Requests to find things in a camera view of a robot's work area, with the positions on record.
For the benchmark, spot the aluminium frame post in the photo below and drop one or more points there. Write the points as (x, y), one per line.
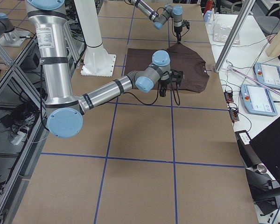
(246, 8)

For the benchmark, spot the far blue teach pendant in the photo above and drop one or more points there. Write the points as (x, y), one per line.
(268, 74)

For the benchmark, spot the red cylinder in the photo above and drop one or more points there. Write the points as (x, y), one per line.
(209, 5)

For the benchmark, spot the near blue teach pendant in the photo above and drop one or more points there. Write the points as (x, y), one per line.
(258, 100)

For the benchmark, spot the black laptop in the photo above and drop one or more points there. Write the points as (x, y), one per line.
(266, 145)

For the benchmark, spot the brown t-shirt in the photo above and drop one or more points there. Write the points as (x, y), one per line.
(182, 58)

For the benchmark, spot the orange black circuit board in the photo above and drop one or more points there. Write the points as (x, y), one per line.
(228, 97)

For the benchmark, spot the black box white label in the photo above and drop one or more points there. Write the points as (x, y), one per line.
(249, 156)

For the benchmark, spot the white camera pedestal column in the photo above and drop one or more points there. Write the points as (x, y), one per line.
(97, 61)

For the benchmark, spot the clear plastic bag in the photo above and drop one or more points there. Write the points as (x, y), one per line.
(221, 32)

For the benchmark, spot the blue teach pendant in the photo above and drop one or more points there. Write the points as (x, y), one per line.
(268, 74)
(258, 100)

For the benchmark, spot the aluminium side frame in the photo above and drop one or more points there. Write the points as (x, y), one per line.
(21, 116)

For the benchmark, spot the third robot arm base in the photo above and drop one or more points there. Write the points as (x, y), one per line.
(10, 36)

